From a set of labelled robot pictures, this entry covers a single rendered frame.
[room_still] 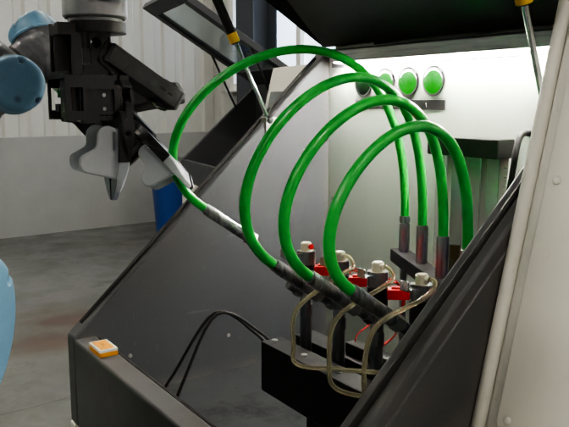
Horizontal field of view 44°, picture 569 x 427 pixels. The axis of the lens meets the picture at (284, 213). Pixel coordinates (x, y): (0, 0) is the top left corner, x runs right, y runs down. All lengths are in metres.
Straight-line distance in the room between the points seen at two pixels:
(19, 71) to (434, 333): 0.61
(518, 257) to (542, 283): 0.04
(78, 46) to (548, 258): 0.57
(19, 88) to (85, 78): 0.16
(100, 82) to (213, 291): 0.61
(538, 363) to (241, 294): 0.74
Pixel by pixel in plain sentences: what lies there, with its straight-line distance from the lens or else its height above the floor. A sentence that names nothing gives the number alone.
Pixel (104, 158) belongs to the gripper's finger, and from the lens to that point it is 0.88.
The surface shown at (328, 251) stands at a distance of 0.78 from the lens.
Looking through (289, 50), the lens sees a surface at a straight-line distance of 1.11.
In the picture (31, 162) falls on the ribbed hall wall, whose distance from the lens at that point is 7.65.
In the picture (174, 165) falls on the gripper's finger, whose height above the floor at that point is 1.25.
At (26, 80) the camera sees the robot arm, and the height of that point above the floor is 1.37.
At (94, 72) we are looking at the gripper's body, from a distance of 0.88.
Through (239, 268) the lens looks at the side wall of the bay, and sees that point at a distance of 1.38.
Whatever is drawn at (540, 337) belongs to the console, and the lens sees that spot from 0.78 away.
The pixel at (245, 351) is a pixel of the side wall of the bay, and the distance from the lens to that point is 1.43.
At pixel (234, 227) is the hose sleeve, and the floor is 1.15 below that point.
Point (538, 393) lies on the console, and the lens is 0.78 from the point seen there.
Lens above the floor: 1.34
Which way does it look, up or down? 9 degrees down
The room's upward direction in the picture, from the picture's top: straight up
